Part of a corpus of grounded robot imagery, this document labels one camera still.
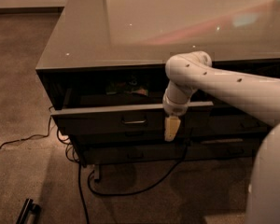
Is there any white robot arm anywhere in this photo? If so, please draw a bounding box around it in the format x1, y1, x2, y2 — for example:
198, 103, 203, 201
162, 51, 280, 127

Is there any thick black floor cable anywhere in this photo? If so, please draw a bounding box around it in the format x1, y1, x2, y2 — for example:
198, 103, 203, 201
55, 121, 190, 224

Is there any green snack bag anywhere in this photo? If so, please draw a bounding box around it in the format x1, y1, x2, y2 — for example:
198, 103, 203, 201
105, 79, 148, 96

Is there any black metal bar object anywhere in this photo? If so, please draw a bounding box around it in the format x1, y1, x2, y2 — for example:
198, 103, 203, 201
16, 198, 41, 224

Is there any dark grey drawer cabinet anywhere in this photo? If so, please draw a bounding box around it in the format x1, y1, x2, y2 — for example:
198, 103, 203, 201
36, 0, 280, 167

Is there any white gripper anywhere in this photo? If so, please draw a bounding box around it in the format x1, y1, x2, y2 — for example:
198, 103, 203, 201
162, 93, 189, 142

